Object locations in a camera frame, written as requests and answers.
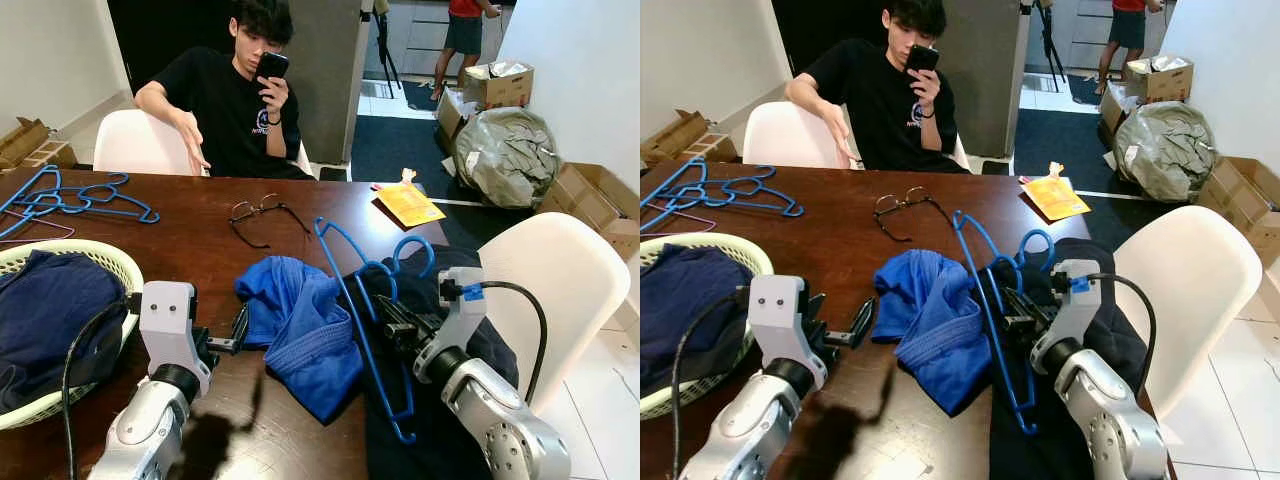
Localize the blue plastic clothes hanger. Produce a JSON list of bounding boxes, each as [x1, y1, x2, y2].
[[312, 216, 438, 445], [640, 155, 806, 219], [950, 208, 1058, 438], [0, 165, 161, 226], [640, 170, 776, 233], [0, 180, 131, 241]]

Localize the dark navy cloth garment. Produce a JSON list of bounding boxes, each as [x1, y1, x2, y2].
[[338, 243, 523, 480], [985, 237, 1151, 480]]

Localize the purple thin clothes hanger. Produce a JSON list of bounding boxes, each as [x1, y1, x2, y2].
[[640, 200, 706, 236], [0, 208, 78, 244]]

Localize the bright blue cloth garment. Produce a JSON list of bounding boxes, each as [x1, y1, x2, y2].
[[872, 248, 1001, 418], [234, 254, 368, 424]]

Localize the white plastic laundry basket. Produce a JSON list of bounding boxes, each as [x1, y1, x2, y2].
[[0, 238, 146, 431], [640, 232, 776, 421]]

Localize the yellow paper packet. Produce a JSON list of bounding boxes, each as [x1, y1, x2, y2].
[[1018, 160, 1093, 222], [372, 168, 448, 229]]

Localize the thin framed eyeglasses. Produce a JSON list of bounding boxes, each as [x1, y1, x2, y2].
[[872, 186, 956, 243], [227, 194, 313, 251]]

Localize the navy folded garment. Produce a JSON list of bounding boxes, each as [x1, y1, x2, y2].
[[0, 250, 129, 413], [640, 243, 753, 396]]

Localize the white plastic chair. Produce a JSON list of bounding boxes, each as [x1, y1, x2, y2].
[[476, 211, 634, 419], [1110, 205, 1264, 421], [92, 108, 314, 179], [742, 100, 971, 171]]

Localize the dark blue floor rug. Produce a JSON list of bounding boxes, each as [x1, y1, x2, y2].
[[1012, 105, 1216, 226], [348, 113, 561, 251]]

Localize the grey green stuffed bag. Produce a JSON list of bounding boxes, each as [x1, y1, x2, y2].
[[1112, 100, 1219, 204], [450, 105, 563, 211]]

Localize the seated person in black shirt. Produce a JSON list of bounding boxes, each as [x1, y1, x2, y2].
[[133, 0, 318, 181], [783, 0, 973, 176]]

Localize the large brown cardboard box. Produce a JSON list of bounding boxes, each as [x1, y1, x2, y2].
[[1195, 155, 1280, 269], [538, 160, 641, 263]]

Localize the flat brown cardboard box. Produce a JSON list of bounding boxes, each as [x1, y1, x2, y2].
[[0, 116, 79, 173], [640, 108, 741, 166]]

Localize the open cardboard box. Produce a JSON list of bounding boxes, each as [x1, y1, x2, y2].
[[460, 60, 537, 111], [1125, 55, 1196, 104]]

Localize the black tripod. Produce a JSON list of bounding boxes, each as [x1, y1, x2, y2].
[[1030, 0, 1066, 93], [370, 0, 405, 93]]

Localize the standing person in red shirt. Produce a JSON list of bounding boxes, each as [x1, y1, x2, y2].
[[1095, 0, 1166, 96], [430, 0, 503, 103]]

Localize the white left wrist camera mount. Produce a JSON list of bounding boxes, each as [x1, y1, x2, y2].
[[745, 273, 829, 393], [137, 280, 214, 398]]

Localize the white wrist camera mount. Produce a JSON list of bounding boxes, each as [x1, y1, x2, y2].
[[1030, 258, 1104, 376], [137, 280, 214, 398], [413, 265, 489, 384], [745, 273, 829, 393]]

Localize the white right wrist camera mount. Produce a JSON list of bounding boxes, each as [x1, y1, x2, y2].
[[1030, 258, 1104, 376], [413, 265, 489, 384]]

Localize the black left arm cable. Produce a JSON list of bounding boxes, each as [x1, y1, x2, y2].
[[60, 290, 143, 480], [670, 283, 753, 480]]

